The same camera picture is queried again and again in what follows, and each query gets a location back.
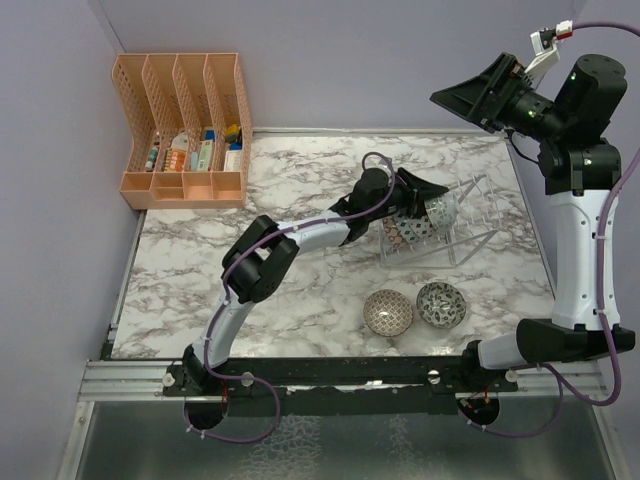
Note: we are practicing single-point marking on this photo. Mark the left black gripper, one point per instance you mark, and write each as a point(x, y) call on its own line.
point(408, 185)

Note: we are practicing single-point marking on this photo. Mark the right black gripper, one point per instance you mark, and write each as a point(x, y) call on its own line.
point(474, 98)

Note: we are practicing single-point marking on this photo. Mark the pink pattern bowl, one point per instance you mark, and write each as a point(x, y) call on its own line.
point(423, 227)

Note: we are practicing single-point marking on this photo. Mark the red diamond pattern bowl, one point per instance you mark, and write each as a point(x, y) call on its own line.
point(442, 212)

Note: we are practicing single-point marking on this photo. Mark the blue diamond dot bowl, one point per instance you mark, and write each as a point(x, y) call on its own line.
point(403, 224)

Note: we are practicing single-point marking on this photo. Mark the blue triangle pattern bowl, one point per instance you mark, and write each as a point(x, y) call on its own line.
point(393, 233)

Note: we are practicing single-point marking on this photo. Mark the black white leaf bowl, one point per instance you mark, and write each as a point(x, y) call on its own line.
point(441, 305)

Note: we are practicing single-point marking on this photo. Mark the brown lattice pattern bowl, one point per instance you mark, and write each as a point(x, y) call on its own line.
point(388, 313)

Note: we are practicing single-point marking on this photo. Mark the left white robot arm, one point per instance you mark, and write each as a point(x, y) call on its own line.
point(256, 264)

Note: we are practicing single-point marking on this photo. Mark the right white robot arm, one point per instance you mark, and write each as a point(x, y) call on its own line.
point(581, 171)

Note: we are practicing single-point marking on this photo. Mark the yellow black toy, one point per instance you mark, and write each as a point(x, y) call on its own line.
point(233, 134)

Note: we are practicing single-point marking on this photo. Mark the green white box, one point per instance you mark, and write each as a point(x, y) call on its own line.
point(201, 158)

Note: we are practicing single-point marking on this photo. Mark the peach plastic desk organizer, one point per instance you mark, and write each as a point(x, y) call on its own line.
point(191, 129)

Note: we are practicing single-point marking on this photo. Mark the orange white box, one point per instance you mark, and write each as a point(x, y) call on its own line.
point(176, 153)

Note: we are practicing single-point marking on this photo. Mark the small marker bottles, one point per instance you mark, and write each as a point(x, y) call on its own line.
point(153, 153)

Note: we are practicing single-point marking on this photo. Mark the white wire dish rack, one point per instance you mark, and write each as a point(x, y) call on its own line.
point(478, 221)

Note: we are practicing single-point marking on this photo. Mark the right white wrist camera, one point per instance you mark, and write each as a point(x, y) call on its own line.
point(545, 44)

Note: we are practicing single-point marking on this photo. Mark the black mounting rail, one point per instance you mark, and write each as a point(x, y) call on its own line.
point(259, 387)

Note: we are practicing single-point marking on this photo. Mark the aluminium extrusion frame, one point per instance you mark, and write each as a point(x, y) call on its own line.
point(123, 381)

